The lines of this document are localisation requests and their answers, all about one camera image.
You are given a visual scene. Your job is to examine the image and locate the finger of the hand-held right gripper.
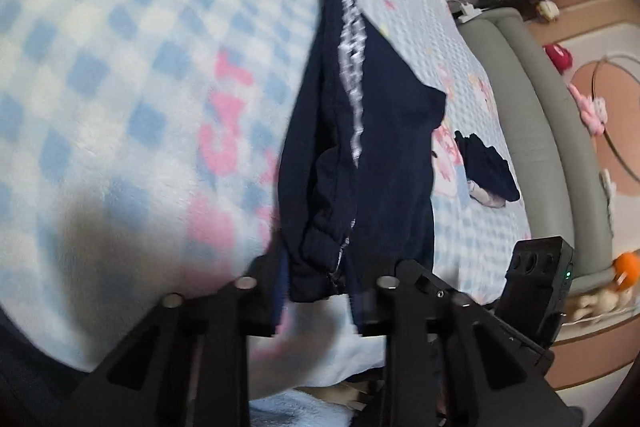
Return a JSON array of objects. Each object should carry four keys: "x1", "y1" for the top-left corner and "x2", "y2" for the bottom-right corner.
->
[{"x1": 396, "y1": 259, "x2": 481, "y2": 308}]

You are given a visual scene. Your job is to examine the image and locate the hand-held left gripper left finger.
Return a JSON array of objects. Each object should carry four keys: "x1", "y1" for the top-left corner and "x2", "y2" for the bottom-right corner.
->
[{"x1": 65, "y1": 252, "x2": 291, "y2": 427}]

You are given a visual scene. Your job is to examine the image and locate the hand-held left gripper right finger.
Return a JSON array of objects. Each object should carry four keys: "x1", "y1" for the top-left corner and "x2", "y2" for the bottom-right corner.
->
[{"x1": 350, "y1": 274, "x2": 586, "y2": 427}]

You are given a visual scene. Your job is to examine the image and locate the navy pants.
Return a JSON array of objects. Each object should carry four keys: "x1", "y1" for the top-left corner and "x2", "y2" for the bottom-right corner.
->
[{"x1": 277, "y1": 0, "x2": 448, "y2": 338}]

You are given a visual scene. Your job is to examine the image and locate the orange plush toy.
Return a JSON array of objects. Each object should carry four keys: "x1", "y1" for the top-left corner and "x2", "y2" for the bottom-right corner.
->
[{"x1": 611, "y1": 252, "x2": 640, "y2": 293}]

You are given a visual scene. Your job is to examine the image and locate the folded light pink garment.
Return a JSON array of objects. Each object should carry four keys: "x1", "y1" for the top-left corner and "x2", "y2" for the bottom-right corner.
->
[{"x1": 467, "y1": 179, "x2": 508, "y2": 208}]

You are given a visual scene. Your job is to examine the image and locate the folded navy garment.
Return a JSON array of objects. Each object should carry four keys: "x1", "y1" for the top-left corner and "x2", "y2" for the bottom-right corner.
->
[{"x1": 454, "y1": 131, "x2": 522, "y2": 202}]

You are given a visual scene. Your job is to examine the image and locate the grey padded bed headboard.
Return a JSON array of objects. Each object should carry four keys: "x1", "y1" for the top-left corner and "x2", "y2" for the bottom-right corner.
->
[{"x1": 457, "y1": 7, "x2": 621, "y2": 303}]

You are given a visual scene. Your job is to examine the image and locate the pink bunny plush toy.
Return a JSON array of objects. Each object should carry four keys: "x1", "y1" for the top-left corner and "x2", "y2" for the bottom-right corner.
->
[{"x1": 567, "y1": 82, "x2": 611, "y2": 138}]

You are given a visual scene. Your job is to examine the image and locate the thin hoop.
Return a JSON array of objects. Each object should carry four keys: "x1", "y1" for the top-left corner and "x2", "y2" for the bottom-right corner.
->
[{"x1": 590, "y1": 54, "x2": 640, "y2": 188}]

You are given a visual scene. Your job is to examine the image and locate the red plush toy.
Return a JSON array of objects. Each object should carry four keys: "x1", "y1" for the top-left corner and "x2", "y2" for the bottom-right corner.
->
[{"x1": 544, "y1": 43, "x2": 573, "y2": 72}]

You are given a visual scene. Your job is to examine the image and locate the blue checked printed blanket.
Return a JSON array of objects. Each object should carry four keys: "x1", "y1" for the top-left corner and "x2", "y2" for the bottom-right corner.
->
[{"x1": 0, "y1": 0, "x2": 531, "y2": 403}]

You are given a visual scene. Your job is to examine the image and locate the small beige plush toy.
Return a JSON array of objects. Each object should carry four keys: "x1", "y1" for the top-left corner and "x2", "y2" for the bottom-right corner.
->
[{"x1": 535, "y1": 0, "x2": 561, "y2": 22}]

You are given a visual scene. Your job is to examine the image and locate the white charger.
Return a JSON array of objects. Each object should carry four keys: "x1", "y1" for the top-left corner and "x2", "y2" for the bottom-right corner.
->
[{"x1": 447, "y1": 0, "x2": 493, "y2": 25}]

